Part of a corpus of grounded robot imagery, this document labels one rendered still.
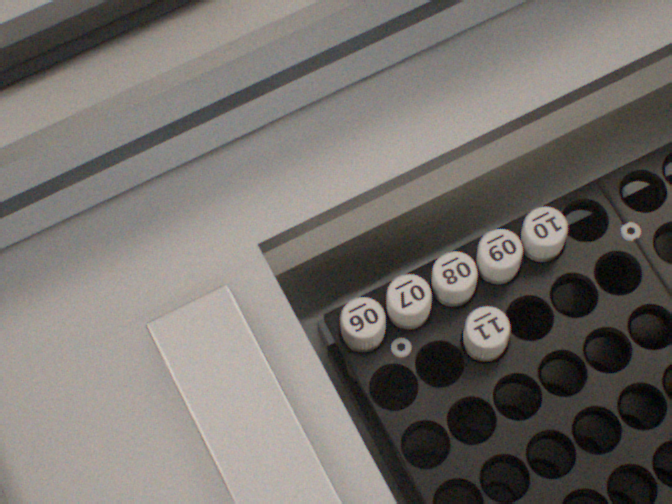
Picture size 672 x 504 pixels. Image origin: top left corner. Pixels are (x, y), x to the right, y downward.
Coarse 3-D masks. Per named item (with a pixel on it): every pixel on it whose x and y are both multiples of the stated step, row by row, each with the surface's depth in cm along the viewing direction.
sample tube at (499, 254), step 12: (492, 240) 41; (504, 240) 41; (516, 240) 41; (480, 252) 41; (492, 252) 41; (504, 252) 41; (516, 252) 41; (480, 264) 42; (492, 264) 41; (504, 264) 41; (516, 264) 41; (492, 276) 42; (504, 276) 42
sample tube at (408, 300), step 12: (408, 276) 41; (396, 288) 41; (408, 288) 41; (420, 288) 41; (396, 300) 41; (408, 300) 41; (420, 300) 41; (396, 312) 41; (408, 312) 41; (420, 312) 41; (396, 324) 42; (408, 324) 41; (420, 324) 42
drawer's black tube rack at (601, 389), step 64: (640, 192) 46; (640, 256) 42; (512, 320) 45; (576, 320) 42; (640, 320) 45; (384, 384) 44; (448, 384) 41; (512, 384) 44; (576, 384) 45; (640, 384) 41; (384, 448) 44; (448, 448) 41; (512, 448) 41; (576, 448) 41; (640, 448) 41
